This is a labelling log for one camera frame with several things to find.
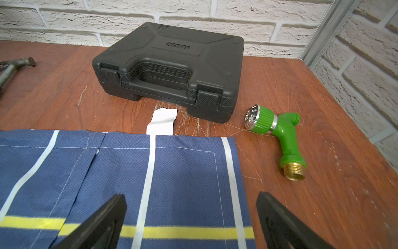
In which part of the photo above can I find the hammer with black handle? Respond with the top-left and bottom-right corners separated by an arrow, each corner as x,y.
1,57 -> 36,90

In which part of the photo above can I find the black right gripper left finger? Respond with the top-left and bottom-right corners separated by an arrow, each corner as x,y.
54,194 -> 127,249

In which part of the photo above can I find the black plastic tool case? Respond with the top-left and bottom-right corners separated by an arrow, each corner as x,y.
92,22 -> 244,123

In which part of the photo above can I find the aluminium corner post right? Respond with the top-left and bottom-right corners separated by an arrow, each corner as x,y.
300,0 -> 360,70

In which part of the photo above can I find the blue striped pillowcase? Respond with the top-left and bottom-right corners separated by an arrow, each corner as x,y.
1,114 -> 256,249

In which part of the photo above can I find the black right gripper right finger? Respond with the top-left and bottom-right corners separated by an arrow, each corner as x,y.
256,192 -> 333,249

